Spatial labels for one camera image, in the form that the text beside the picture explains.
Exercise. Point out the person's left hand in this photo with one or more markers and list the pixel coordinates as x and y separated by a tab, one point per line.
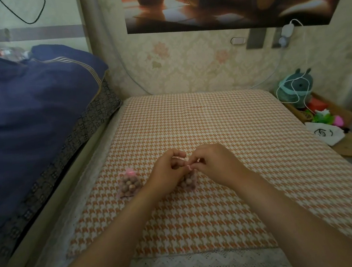
164	176

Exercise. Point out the person's right hand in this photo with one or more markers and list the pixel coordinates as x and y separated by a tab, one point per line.
216	165

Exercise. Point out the person's right fingers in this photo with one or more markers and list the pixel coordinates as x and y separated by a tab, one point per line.
195	160

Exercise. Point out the person's left thumb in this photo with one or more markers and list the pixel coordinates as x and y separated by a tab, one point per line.
177	171

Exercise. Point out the clear bag of brown beads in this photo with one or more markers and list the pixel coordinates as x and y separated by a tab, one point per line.
188	182
130	183

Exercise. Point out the person's right forearm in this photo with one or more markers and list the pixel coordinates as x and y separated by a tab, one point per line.
299	225

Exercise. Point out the person's left forearm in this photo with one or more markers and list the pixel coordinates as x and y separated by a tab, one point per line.
112	246

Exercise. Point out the orange houndstooth tablecloth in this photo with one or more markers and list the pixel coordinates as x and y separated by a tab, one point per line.
229	170

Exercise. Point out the patterned dark bed sheet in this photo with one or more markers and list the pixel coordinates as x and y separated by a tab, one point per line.
61	167

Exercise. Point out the teal plush toy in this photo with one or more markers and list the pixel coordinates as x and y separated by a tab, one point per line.
295	87

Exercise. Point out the white printed bag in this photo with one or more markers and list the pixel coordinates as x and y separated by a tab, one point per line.
325	132

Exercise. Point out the red box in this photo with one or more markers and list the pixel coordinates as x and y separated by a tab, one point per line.
317	104

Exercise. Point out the green and pink toy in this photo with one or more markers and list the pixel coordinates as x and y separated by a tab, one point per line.
326	117

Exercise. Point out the navy blue quilt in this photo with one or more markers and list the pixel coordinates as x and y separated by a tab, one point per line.
29	127

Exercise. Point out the round wooden board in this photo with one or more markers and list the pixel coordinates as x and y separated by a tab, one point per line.
351	146

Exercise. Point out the white charger plug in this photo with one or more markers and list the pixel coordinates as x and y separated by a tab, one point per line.
287	30

